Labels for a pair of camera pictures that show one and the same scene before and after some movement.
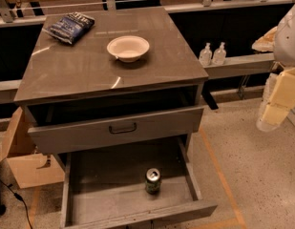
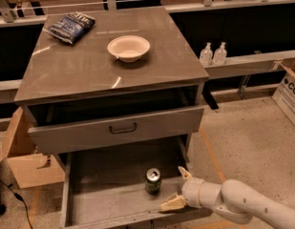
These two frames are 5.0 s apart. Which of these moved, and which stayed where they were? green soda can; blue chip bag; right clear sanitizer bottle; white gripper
Moved: white gripper
Stayed: right clear sanitizer bottle; blue chip bag; green soda can
